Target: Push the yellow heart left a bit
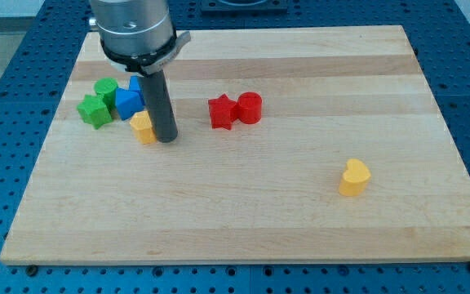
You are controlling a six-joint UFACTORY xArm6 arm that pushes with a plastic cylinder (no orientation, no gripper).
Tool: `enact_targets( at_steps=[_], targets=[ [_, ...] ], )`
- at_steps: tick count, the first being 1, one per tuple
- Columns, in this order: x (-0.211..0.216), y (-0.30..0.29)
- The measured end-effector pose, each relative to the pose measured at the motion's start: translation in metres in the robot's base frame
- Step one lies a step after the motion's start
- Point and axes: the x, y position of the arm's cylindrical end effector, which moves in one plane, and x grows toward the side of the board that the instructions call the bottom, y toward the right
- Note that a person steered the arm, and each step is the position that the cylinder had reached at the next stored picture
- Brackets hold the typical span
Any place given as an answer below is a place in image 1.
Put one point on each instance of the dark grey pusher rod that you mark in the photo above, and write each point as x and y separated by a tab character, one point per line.
158	104

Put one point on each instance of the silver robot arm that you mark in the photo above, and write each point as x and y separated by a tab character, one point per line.
140	37

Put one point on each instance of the yellow heart block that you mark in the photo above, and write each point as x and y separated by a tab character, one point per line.
355	178

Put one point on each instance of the blue block behind rod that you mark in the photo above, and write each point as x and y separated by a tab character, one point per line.
134	85

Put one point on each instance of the yellow hexagon block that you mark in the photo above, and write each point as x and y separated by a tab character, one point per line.
142	127

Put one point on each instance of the blue cube block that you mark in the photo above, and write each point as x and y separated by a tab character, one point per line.
127	103

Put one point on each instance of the green cylinder block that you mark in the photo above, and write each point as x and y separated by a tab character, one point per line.
106	87

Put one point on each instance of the red star block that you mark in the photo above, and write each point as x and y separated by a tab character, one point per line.
223	112

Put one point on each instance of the green star block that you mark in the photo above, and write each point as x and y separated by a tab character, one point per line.
94	111

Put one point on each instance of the red cylinder block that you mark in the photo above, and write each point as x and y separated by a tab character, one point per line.
249	107

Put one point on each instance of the wooden board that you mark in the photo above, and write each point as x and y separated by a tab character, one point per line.
259	193

